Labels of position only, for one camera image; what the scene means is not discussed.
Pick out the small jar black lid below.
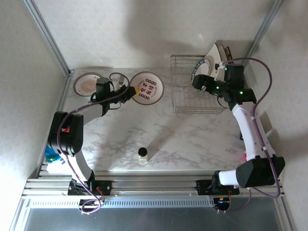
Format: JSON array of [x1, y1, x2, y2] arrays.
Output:
[[137, 147, 149, 165]]

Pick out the round plate red characters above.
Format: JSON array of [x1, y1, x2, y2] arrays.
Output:
[[129, 71, 165, 106]]

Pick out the left aluminium side rail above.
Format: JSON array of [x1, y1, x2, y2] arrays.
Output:
[[36, 72, 74, 179]]

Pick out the right aluminium frame post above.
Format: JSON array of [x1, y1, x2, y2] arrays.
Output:
[[237, 0, 285, 75]]

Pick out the brushed metal panel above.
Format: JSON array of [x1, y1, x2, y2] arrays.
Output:
[[9, 197, 298, 231]]

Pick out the right small circuit board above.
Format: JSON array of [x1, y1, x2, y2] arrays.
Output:
[[213, 196, 232, 211]]

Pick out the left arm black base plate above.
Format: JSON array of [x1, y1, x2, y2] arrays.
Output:
[[67, 180, 113, 196]]

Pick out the metal wire dish rack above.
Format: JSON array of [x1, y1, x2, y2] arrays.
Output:
[[170, 54, 230, 115]]

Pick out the aluminium side rail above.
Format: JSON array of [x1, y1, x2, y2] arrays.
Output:
[[237, 71, 277, 179], [36, 72, 74, 179]]

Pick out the round plate orange sunburst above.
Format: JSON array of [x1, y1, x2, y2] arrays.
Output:
[[73, 72, 104, 97]]

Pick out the aluminium frame post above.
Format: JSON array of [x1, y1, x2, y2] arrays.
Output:
[[23, 0, 75, 77], [237, 0, 285, 75]]

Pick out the round plate blue lettered rim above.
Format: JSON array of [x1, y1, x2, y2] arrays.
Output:
[[191, 55, 215, 84]]

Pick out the blue cup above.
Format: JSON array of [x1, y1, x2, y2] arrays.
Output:
[[44, 145, 66, 174]]

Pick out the purple cable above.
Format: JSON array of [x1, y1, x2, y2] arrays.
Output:
[[216, 57, 282, 214], [56, 73, 132, 215]]

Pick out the slotted metal strip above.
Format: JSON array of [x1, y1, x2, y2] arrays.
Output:
[[28, 195, 215, 209]]

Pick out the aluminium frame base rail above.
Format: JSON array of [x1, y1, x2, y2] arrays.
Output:
[[22, 169, 287, 199]]

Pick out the square floral plate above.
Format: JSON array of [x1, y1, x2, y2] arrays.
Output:
[[225, 45, 234, 65]]

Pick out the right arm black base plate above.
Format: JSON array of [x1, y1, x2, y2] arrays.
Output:
[[196, 179, 241, 195]]

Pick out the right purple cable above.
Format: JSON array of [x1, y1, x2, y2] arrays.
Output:
[[216, 57, 282, 214]]

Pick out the left aluminium frame post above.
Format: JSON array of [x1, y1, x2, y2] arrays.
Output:
[[23, 0, 75, 77]]

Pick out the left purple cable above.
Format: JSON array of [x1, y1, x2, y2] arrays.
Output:
[[56, 73, 132, 215]]

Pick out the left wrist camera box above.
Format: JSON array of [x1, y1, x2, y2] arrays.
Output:
[[112, 77, 128, 91]]

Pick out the right aluminium side rail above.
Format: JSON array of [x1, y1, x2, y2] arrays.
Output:
[[237, 71, 277, 179]]

